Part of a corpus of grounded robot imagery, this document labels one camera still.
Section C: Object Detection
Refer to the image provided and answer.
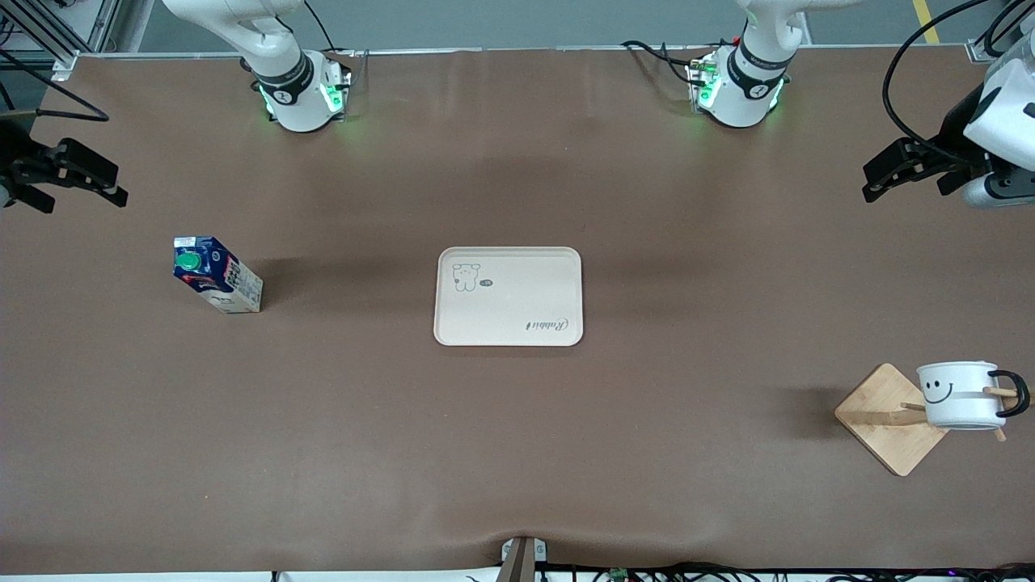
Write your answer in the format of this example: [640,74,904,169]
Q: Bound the blue white milk carton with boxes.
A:
[172,235,264,314]

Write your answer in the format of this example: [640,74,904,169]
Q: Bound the white smiley cup black handle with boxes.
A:
[916,361,1033,431]

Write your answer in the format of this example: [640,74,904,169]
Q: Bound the wooden cup hanging rack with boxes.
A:
[834,363,1028,478]

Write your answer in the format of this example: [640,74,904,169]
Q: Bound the beige plastic tray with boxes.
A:
[433,246,584,348]

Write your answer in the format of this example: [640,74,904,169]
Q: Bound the brown table mat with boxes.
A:
[0,47,1035,576]

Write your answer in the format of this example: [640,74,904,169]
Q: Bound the black left arm wrist cable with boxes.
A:
[881,0,1003,158]

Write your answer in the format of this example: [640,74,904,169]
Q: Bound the black left arm base cables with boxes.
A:
[621,39,698,86]

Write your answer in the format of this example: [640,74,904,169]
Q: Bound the black right arm base cable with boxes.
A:
[303,0,357,57]

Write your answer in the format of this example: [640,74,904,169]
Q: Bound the metal clamp bracket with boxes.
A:
[496,535,551,582]

